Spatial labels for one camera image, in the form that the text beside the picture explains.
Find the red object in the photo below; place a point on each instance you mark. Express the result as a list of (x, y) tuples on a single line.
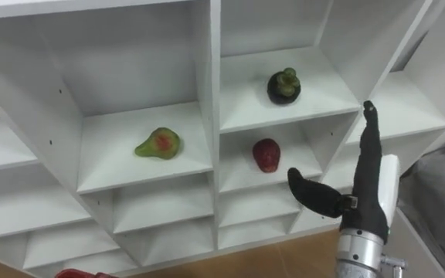
[(79, 274)]

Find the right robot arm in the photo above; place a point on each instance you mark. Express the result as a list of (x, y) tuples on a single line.
[(357, 255)]

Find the red strawberry soft toy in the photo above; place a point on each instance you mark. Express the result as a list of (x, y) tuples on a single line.
[(266, 155)]

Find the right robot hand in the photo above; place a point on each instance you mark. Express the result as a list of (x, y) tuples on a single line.
[(366, 185)]

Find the white shelf unit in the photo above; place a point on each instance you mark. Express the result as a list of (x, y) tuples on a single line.
[(137, 96)]

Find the dark mangosteen soft toy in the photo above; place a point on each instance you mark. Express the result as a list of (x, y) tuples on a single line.
[(283, 87)]

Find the green pear soft toy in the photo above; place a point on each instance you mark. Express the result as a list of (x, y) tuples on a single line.
[(158, 144)]

